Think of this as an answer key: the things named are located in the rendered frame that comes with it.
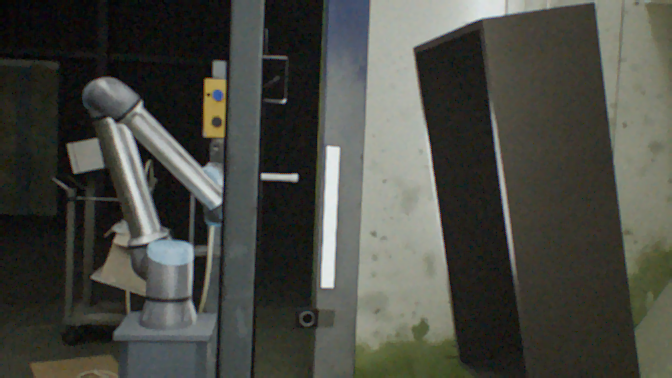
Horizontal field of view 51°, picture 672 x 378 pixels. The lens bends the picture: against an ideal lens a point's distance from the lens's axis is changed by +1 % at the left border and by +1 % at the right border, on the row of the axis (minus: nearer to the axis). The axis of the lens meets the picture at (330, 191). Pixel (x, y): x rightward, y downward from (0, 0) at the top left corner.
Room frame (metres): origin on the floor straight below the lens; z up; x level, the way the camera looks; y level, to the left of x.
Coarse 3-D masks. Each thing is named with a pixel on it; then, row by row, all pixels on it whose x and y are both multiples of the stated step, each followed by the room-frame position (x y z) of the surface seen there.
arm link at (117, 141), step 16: (96, 112) 2.35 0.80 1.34; (96, 128) 2.38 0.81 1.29; (112, 128) 2.36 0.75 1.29; (112, 144) 2.37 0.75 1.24; (128, 144) 2.39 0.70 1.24; (112, 160) 2.38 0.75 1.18; (128, 160) 2.39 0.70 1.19; (112, 176) 2.40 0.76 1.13; (128, 176) 2.39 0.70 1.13; (144, 176) 2.44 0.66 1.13; (128, 192) 2.39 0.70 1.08; (144, 192) 2.42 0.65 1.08; (128, 208) 2.41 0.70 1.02; (144, 208) 2.41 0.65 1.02; (128, 224) 2.43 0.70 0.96; (144, 224) 2.42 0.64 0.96; (160, 224) 2.47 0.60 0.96; (144, 240) 2.41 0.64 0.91
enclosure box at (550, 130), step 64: (448, 64) 2.57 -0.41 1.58; (512, 64) 1.98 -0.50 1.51; (576, 64) 2.02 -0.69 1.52; (448, 128) 2.58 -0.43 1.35; (512, 128) 1.98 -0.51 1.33; (576, 128) 2.02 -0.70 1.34; (448, 192) 2.58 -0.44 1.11; (512, 192) 1.98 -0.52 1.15; (576, 192) 2.03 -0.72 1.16; (448, 256) 2.58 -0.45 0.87; (512, 256) 2.00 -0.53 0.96; (576, 256) 2.03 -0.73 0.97; (512, 320) 2.64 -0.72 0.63; (576, 320) 2.03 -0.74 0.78
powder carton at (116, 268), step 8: (120, 224) 4.25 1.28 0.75; (120, 232) 4.22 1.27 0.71; (128, 232) 4.25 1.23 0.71; (120, 240) 4.21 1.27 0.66; (128, 240) 4.23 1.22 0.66; (112, 248) 4.26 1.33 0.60; (120, 248) 4.26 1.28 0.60; (128, 248) 4.27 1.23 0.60; (112, 256) 4.26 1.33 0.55; (120, 256) 4.26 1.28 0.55; (128, 256) 4.27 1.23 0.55; (112, 264) 4.26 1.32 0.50; (120, 264) 4.26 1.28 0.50; (104, 272) 4.25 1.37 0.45; (112, 272) 4.26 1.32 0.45; (120, 272) 4.26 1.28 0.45; (112, 280) 4.26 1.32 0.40; (120, 280) 4.26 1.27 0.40; (136, 280) 4.28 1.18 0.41; (136, 288) 4.28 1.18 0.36; (144, 288) 4.29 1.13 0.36
